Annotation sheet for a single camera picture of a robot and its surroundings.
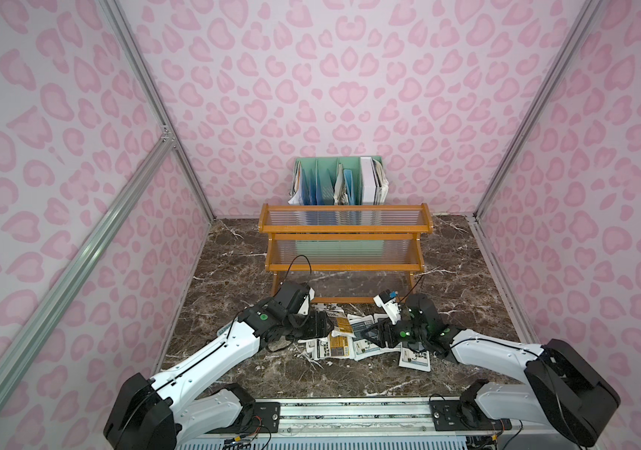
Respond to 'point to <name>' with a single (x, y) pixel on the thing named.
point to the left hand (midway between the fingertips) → (326, 324)
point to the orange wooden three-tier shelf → (344, 251)
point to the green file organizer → (339, 181)
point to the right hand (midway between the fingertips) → (366, 333)
